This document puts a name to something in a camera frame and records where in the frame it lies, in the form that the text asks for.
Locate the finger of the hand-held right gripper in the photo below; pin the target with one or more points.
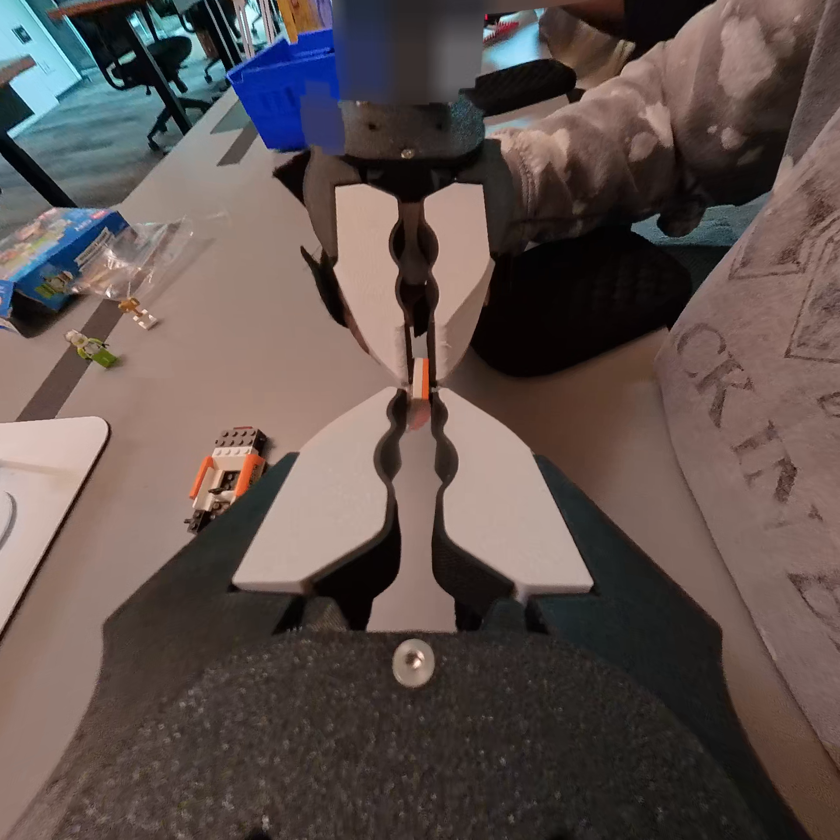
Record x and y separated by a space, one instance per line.
466 263
368 263

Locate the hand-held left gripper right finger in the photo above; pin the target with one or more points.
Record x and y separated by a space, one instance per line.
512 519

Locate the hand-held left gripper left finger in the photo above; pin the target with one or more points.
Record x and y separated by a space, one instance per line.
322 512

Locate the white wing lego piece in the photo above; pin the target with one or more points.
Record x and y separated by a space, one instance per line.
400 355

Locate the orange white lego car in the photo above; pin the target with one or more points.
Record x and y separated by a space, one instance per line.
226 475

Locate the orange printed lego piece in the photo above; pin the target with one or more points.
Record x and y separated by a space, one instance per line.
420 383

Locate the white book stand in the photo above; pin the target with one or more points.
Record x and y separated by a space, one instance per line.
40 499

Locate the person's right forearm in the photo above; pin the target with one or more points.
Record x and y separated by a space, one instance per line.
630 145

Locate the blue storage bin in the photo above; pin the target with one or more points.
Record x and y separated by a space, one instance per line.
282 92

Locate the clear plastic bag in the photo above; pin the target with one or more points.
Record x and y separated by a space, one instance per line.
145 256

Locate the small gold trophy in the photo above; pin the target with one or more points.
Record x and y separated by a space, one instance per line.
138 313

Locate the green minifigure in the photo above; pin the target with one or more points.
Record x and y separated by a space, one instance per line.
92 349

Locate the black office chair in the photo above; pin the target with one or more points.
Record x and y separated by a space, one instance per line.
145 46

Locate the blue cardboard box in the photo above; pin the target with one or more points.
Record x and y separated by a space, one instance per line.
59 256

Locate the wooden desk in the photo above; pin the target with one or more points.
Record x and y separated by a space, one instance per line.
26 118

